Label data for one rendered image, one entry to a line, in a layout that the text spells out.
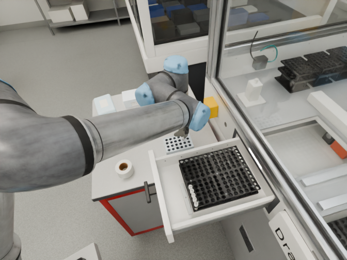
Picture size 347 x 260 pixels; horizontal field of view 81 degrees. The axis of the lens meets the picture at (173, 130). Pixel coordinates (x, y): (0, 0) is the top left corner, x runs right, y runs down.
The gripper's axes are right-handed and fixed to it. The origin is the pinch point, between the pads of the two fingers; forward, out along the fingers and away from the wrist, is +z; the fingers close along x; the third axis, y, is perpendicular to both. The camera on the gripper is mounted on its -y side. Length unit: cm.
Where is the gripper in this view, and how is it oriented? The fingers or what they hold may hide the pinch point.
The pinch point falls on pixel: (185, 132)
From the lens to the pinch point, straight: 88.1
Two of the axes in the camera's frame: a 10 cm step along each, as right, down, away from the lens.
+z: 0.7, 6.5, 7.6
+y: -9.7, 2.2, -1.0
